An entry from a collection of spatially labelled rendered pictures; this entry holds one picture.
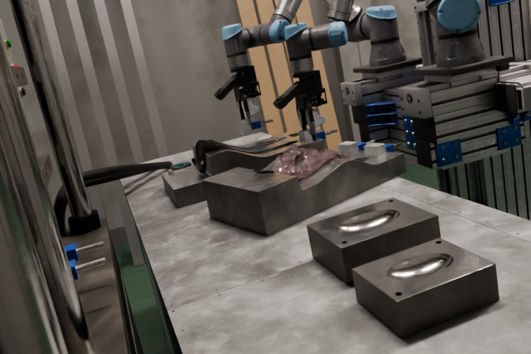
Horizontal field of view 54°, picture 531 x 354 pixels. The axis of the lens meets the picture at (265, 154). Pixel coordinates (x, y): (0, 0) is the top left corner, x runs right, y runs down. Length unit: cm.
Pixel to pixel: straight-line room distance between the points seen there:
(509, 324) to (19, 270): 62
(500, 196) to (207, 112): 233
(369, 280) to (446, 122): 99
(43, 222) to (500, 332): 69
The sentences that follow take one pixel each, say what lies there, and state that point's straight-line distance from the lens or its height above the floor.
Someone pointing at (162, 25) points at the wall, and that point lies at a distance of 384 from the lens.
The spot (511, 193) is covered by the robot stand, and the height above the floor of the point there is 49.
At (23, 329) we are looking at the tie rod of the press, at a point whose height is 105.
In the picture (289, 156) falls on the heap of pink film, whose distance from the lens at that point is 147.
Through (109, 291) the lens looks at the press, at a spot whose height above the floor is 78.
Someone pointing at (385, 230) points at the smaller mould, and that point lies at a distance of 97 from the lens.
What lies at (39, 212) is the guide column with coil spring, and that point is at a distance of 89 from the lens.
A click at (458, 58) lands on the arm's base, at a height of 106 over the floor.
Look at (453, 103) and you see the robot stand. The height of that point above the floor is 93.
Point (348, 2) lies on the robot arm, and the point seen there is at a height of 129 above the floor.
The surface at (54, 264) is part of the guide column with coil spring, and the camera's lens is 91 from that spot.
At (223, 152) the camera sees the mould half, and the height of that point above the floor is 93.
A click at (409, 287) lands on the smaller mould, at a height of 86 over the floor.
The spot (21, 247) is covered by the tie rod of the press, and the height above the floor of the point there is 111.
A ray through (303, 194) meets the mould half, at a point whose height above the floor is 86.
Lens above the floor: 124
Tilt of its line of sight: 12 degrees down
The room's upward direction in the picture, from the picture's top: 11 degrees counter-clockwise
